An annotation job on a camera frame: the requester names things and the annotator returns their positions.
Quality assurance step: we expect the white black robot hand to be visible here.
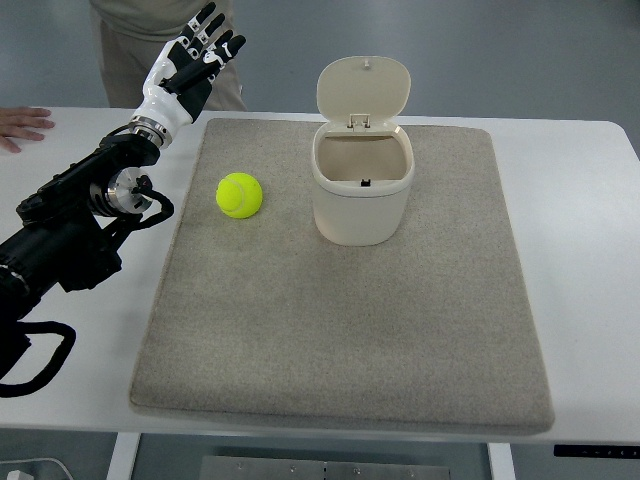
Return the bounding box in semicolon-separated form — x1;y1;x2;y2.
130;2;246;136

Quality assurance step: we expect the white table leg left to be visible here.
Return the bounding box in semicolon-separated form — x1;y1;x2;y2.
106;433;141;480

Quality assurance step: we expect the white device on floor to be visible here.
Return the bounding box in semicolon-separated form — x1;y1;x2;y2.
1;457;74;480

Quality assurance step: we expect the grey fabric mat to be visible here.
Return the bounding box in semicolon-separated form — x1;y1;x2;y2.
130;119;554;435

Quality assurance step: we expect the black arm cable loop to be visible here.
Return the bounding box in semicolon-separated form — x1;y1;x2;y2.
0;319;78;399

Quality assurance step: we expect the white table leg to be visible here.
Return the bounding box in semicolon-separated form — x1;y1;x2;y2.
106;433;141;480
487;443;516;480

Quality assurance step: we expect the beige lidded plastic bin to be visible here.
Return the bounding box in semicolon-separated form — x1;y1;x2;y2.
311;56;415;246

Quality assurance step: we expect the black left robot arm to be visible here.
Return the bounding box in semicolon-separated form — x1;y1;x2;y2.
1;2;246;325

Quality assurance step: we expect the person in beige clothes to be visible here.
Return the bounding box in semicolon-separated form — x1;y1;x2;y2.
88;0;249;112

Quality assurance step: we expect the person's bare hand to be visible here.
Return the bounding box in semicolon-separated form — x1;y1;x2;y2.
1;107;55;153

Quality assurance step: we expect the black desk control panel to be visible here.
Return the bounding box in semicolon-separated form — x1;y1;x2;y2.
553;444;640;460

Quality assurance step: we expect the white table leg right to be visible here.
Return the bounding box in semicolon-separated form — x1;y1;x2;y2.
487;443;516;480

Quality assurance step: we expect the yellow tennis ball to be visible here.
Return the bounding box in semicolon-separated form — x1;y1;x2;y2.
215;172;263;219

